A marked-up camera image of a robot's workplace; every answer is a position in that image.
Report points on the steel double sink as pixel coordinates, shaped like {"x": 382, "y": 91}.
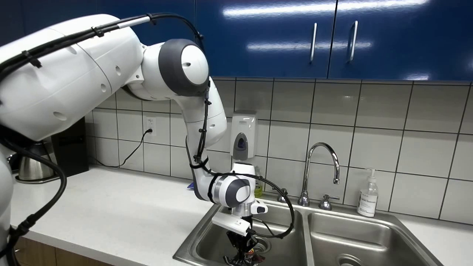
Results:
{"x": 332, "y": 236}

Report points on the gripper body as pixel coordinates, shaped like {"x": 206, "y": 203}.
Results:
{"x": 238, "y": 239}

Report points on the chrome tap lever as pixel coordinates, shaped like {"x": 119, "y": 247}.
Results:
{"x": 327, "y": 202}
{"x": 282, "y": 195}

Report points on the clear pump bottle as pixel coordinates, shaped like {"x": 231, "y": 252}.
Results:
{"x": 367, "y": 199}

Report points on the blue cabinet door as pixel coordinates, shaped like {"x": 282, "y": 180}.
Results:
{"x": 406, "y": 37}
{"x": 266, "y": 37}

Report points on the steel kettle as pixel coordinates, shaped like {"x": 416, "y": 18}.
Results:
{"x": 33, "y": 168}

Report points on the chrome tap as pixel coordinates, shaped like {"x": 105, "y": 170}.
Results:
{"x": 308, "y": 166}

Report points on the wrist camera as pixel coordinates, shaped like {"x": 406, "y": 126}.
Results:
{"x": 231, "y": 223}

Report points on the wooden cabinet door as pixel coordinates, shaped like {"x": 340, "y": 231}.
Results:
{"x": 35, "y": 253}
{"x": 77, "y": 258}

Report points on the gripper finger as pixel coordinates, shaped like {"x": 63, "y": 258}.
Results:
{"x": 240, "y": 255}
{"x": 252, "y": 249}

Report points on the white wall socket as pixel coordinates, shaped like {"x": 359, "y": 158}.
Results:
{"x": 150, "y": 125}

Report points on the blue wall cabinet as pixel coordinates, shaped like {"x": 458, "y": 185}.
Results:
{"x": 277, "y": 37}

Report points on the green dish soap bottle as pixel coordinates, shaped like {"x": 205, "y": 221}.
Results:
{"x": 258, "y": 186}

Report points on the black packet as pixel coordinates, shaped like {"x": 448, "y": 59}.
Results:
{"x": 231, "y": 260}

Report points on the grey wall soap dispenser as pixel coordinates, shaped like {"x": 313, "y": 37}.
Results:
{"x": 244, "y": 135}

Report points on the black coffee maker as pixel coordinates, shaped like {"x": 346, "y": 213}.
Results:
{"x": 70, "y": 147}

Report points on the blue sponge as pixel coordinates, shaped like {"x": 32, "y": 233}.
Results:
{"x": 190, "y": 186}

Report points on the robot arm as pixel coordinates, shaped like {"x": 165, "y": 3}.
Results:
{"x": 74, "y": 74}

